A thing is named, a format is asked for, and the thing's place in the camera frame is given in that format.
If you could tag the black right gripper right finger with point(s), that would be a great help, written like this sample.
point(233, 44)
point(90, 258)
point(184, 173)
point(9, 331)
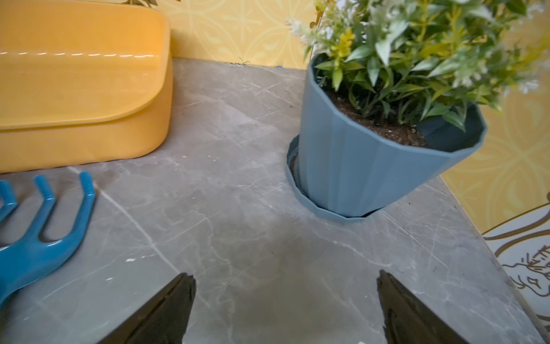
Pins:
point(407, 319)

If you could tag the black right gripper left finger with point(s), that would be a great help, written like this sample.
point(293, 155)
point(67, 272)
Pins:
point(162, 319)

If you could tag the green artificial plant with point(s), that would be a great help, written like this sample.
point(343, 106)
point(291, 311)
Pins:
point(403, 62)

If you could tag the blue-grey plastic flower pot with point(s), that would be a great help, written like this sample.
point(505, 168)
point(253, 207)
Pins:
point(348, 171)

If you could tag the dark blue rake yellow handle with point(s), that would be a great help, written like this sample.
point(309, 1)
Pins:
point(29, 258)

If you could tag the orange plastic storage tray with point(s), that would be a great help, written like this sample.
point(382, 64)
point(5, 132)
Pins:
point(82, 82)

